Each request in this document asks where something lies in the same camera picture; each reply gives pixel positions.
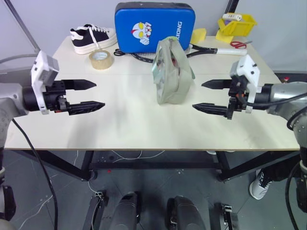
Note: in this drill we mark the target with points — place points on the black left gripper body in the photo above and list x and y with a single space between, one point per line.
54 95

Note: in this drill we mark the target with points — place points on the yellow cloth piece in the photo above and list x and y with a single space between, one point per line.
199 34

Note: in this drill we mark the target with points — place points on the yellow plastic bin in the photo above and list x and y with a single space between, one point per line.
242 27

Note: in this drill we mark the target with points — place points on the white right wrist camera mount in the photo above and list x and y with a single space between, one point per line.
249 69

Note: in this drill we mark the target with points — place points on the white person's shoe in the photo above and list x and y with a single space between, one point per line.
259 185

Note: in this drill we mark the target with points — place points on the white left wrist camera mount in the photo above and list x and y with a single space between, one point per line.
44 68

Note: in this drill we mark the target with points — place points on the roll of brown tape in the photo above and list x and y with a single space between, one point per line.
93 63

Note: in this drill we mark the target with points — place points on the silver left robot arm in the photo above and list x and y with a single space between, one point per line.
9 100

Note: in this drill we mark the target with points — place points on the black metal table frame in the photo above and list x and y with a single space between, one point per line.
153 165

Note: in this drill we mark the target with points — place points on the green canvas bag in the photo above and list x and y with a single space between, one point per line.
168 79

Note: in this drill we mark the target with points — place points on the dark rounded shape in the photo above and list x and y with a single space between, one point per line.
187 213
127 210

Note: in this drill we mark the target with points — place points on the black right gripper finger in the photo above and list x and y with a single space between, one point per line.
211 109
217 84

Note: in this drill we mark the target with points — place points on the black floor stand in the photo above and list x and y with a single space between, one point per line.
94 210
227 215

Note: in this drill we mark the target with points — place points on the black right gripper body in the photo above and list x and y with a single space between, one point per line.
237 100

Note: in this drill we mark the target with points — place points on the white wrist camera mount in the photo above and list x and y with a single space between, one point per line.
249 69
44 68

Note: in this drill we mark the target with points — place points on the blue cartoon kick pad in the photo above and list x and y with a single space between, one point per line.
129 36

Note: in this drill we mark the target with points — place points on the white power strip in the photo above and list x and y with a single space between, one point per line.
231 16

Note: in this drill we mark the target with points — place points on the black slanted pole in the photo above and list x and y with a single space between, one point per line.
231 6

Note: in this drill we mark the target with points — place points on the grey slanted pole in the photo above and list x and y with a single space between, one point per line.
21 24

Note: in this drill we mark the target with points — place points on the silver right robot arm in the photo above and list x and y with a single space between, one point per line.
283 98

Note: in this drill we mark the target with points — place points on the black and white sneaker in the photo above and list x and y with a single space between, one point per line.
84 41

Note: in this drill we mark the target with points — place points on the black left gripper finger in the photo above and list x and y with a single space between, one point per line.
85 108
80 84

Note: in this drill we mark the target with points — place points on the purple item in bin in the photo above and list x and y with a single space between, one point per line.
227 22

